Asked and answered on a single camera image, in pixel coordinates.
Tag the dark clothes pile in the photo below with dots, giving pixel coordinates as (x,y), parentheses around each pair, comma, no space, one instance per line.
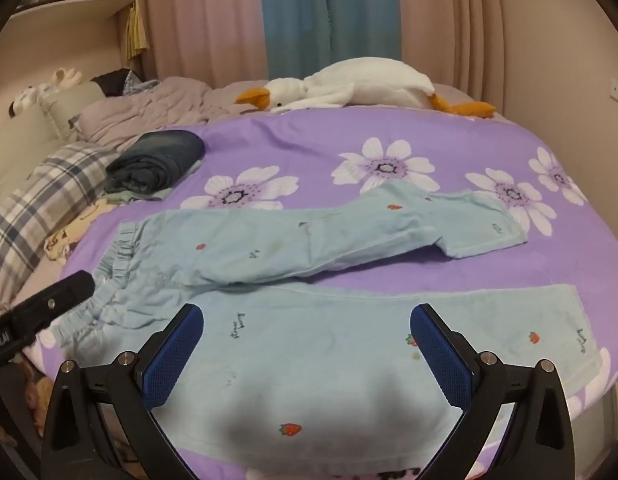
(114,82)

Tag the beige padded headboard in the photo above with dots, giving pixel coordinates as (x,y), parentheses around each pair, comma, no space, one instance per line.
(14,150)

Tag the yellow hanging cloth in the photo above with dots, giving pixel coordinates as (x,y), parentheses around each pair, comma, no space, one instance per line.
(135,35)

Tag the cartoon printed bed sheet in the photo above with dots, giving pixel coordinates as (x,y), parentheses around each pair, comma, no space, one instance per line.
(64,240)

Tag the purple floral blanket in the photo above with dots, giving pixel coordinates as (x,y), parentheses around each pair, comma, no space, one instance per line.
(309,130)

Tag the light blue strawberry pants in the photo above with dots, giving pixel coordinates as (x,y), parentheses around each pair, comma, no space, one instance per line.
(314,360)

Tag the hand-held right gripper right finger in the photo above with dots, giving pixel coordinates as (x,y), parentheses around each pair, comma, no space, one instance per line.
(439,360)

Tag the plaid pillow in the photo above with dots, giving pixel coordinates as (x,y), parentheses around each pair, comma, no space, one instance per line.
(34,210)

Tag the grey quilt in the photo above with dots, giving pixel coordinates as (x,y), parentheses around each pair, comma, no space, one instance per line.
(154,105)

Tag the folded green cloth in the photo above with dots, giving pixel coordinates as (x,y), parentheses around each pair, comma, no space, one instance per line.
(139,196)

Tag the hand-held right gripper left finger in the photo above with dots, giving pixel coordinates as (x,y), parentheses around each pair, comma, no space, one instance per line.
(174,360)

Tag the beige rabbit plush toy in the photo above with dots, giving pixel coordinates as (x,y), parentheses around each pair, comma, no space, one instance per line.
(66,77)

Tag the folded dark blue jeans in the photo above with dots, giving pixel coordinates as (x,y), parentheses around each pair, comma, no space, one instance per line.
(159,155)

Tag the blue curtain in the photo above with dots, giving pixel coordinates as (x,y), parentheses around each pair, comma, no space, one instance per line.
(329,10)

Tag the pink curtain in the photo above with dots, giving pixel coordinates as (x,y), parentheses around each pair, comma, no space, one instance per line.
(204,10)
(439,10)

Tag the white and black plush toy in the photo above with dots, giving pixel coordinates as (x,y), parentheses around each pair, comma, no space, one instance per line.
(26,97)

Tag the white goose plush toy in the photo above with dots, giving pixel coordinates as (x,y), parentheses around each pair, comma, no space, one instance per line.
(369,80)

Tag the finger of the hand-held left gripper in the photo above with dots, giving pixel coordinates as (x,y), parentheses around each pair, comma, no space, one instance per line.
(59,300)

